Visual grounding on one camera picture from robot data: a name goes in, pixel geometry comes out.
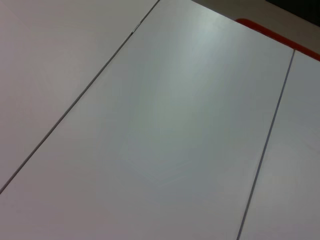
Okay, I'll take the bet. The red edge strip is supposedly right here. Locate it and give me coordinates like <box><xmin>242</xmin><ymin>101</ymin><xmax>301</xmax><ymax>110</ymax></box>
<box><xmin>235</xmin><ymin>17</ymin><xmax>320</xmax><ymax>62</ymax></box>

